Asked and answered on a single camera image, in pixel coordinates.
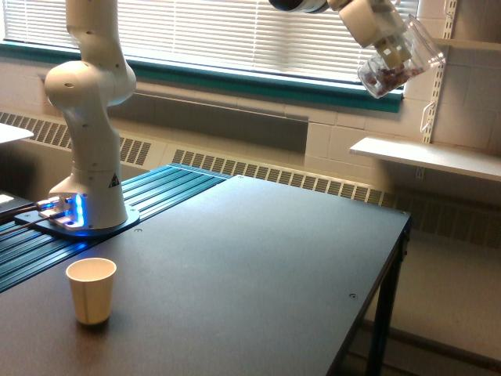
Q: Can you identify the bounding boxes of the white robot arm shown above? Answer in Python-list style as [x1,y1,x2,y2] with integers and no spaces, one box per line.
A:
[43,1,136,233]

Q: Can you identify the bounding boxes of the white shelf rail bracket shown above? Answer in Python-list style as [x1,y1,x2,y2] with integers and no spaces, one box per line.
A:
[420,0,458,144]

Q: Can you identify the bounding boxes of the clear plastic jar with nuts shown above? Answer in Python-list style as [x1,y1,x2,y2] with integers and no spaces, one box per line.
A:
[358,15,445,99]

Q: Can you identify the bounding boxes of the white lower wall shelf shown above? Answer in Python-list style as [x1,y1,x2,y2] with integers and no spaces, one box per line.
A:
[350,137,500,182]

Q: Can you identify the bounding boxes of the black cables at base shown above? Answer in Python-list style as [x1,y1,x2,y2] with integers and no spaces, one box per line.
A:
[0,199,52,236]

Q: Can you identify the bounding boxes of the white paper cup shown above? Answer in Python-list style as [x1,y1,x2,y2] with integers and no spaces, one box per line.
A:
[66,258,117,325]

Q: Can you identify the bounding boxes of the black table leg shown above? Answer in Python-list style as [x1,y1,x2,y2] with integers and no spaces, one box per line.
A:
[365,219,412,376]

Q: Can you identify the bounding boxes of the white upper wall shelf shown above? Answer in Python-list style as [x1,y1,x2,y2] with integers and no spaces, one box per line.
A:
[434,38,501,52]

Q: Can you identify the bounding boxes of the baseboard radiator grille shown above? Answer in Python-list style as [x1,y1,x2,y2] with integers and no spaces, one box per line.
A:
[1,112,500,249]

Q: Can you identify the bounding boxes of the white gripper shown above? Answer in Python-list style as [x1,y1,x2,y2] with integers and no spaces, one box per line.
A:
[339,0,409,67]

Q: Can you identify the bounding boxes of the white window blinds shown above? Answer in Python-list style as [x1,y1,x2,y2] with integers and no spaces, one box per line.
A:
[2,0,420,88]

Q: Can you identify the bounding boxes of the white side table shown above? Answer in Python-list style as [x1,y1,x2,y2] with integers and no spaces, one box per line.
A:
[0,123,34,144]

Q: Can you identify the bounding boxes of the white wall shelf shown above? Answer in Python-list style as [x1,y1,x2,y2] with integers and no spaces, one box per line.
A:
[434,38,501,52]
[350,137,500,182]

